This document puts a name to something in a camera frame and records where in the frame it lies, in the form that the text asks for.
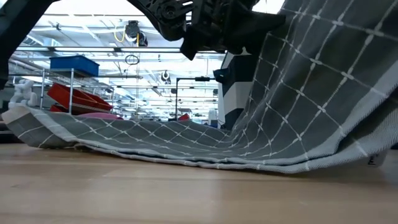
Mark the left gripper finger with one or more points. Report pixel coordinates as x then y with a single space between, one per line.
255 28

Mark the grey white-checked towel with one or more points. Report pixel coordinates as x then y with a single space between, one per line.
295 93

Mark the magenta towel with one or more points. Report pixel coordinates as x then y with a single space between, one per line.
99 115

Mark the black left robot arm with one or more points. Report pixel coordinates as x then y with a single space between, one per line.
18 31

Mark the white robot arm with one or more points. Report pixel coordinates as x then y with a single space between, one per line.
23 93

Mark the small black ceiling reel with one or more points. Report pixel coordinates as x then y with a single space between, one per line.
165 76

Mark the navy white striped basket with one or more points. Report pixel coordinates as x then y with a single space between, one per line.
236 93

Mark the red background object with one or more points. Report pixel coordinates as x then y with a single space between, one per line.
184 117

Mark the blue storage bin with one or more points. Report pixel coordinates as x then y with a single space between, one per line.
74 65

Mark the metal shelf rack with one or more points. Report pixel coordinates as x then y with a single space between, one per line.
71 90

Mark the black table frame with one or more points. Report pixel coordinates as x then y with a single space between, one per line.
3 138

